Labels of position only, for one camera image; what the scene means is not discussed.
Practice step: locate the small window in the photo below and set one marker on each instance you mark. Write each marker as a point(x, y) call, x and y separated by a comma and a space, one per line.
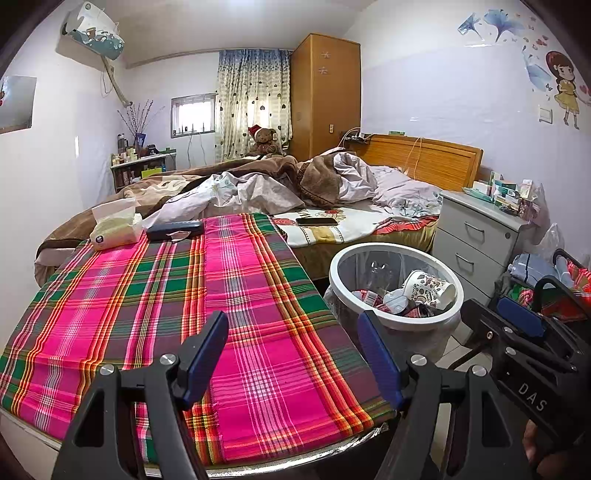
point(194, 113)

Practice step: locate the patterned curtain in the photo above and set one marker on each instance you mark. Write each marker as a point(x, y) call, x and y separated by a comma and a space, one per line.
point(249, 101)

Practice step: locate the power strip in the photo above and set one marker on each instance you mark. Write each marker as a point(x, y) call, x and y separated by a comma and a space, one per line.
point(358, 137)

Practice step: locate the covered air conditioner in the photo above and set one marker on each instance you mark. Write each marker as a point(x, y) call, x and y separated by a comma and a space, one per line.
point(92, 32)

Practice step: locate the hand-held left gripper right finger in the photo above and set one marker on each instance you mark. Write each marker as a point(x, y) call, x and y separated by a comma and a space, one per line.
point(378, 360)

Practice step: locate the pale floral duvet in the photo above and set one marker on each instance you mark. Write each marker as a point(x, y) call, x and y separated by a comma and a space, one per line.
point(258, 189)

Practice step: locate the blue flower wall sticker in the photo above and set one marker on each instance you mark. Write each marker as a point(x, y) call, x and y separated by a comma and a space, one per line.
point(501, 23)

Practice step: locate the shelf with bottles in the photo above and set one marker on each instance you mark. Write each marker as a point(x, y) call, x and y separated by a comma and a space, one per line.
point(138, 170)

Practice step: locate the brown teddy bear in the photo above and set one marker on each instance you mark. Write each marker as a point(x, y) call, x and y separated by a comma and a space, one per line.
point(264, 141)

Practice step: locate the soft tissue pack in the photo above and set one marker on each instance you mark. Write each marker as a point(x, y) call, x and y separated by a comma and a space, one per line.
point(115, 230)

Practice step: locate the brown blanket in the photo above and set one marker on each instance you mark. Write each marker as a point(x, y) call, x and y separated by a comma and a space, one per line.
point(323, 180)

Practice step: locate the blue leaf wall sticker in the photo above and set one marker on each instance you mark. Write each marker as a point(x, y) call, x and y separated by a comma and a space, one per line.
point(538, 74)

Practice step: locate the grey drawer nightstand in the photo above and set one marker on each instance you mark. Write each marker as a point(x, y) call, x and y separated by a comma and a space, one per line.
point(471, 240)

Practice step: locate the black oblong case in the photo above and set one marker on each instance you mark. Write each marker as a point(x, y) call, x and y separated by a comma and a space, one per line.
point(171, 229)

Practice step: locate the wrapped air conditioner pipe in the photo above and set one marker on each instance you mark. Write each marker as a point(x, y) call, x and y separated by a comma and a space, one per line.
point(115, 85)

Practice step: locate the red snack packet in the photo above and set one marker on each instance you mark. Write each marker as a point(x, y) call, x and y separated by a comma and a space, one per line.
point(418, 312)

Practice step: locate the cream flowered bed sheet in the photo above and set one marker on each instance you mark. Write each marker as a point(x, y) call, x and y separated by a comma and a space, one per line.
point(323, 233)

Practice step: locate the black metal chair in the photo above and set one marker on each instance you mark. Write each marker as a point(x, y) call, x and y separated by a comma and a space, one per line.
point(554, 279)

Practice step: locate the clear plastic bag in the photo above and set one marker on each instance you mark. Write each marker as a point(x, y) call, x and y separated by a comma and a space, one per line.
point(551, 242)

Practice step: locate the pile of small boxes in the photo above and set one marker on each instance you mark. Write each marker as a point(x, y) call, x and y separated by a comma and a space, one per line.
point(498, 191)

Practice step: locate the patterned paper cup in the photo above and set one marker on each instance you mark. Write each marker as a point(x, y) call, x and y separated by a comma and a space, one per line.
point(427, 288)

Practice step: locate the white round trash bin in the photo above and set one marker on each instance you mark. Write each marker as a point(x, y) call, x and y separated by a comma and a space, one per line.
point(415, 344)

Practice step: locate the black smartphone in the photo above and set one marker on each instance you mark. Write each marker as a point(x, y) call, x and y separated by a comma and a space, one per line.
point(317, 221)

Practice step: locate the vase of bare branches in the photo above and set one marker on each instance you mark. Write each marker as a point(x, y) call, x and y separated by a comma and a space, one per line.
point(138, 122)

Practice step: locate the pink green plaid tablecloth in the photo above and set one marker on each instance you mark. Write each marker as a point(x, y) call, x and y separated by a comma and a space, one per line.
point(138, 300)

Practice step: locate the white wall switch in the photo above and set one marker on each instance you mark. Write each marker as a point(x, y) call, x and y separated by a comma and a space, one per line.
point(545, 114)

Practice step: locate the pink white packet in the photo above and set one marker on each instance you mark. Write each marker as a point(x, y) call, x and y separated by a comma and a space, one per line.
point(369, 296)

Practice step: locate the folded plaid cloth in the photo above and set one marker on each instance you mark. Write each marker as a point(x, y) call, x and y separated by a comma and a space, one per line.
point(524, 295)

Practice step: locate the cartoon figure wall sticker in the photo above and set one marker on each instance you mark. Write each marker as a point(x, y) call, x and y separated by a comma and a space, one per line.
point(565, 87)

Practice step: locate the small white plastic bottle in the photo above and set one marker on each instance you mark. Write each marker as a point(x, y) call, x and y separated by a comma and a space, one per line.
point(396, 302)

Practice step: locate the person's right hand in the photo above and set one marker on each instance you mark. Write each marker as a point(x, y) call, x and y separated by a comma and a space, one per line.
point(533, 441)

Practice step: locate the silver wall panel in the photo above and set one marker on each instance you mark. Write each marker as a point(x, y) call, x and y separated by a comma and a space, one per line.
point(18, 104)

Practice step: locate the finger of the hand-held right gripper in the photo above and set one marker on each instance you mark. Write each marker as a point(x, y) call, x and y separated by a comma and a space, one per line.
point(489, 325)
point(521, 316)

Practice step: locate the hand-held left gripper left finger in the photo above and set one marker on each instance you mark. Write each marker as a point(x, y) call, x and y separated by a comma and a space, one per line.
point(203, 360)

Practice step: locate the clear plastic bottle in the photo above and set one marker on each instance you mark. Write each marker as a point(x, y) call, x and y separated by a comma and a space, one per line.
point(381, 274)

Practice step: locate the wooden headboard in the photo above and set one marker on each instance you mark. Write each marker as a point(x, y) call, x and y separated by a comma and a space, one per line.
point(438, 161)

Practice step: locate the wooden wardrobe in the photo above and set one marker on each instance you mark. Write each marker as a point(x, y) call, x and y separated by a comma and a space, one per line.
point(323, 92)

